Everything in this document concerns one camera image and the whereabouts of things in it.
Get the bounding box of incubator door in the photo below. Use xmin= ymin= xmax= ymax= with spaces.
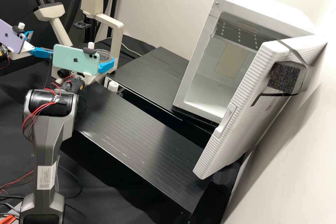
xmin=192 ymin=34 xmax=329 ymax=180

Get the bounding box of wrist camera phone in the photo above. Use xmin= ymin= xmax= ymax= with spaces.
xmin=52 ymin=41 xmax=101 ymax=76
xmin=0 ymin=19 xmax=27 ymax=54

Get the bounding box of black platform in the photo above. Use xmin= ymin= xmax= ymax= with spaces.
xmin=106 ymin=46 xmax=219 ymax=131
xmin=74 ymin=83 xmax=214 ymax=216

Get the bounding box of red wire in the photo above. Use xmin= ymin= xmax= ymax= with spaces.
xmin=0 ymin=170 xmax=35 ymax=196

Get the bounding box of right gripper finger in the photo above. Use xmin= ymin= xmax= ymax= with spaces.
xmin=98 ymin=56 xmax=116 ymax=74

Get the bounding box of left wrist camera phone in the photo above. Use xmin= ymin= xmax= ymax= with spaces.
xmin=0 ymin=19 xmax=27 ymax=54

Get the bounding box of petri dish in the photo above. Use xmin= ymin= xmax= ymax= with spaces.
xmin=98 ymin=48 xmax=114 ymax=63

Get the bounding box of cream microscope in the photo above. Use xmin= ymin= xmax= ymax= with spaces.
xmin=33 ymin=0 xmax=125 ymax=88

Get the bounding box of right wrist camera phone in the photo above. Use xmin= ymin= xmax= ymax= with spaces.
xmin=52 ymin=41 xmax=101 ymax=76

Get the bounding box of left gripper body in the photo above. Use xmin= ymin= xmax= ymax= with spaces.
xmin=10 ymin=41 xmax=35 ymax=61

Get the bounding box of white incubator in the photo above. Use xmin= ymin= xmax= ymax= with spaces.
xmin=171 ymin=0 xmax=315 ymax=125

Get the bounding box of black cable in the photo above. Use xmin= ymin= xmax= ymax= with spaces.
xmin=56 ymin=155 xmax=83 ymax=199

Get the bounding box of white cable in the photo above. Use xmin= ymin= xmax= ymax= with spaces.
xmin=121 ymin=43 xmax=144 ymax=58

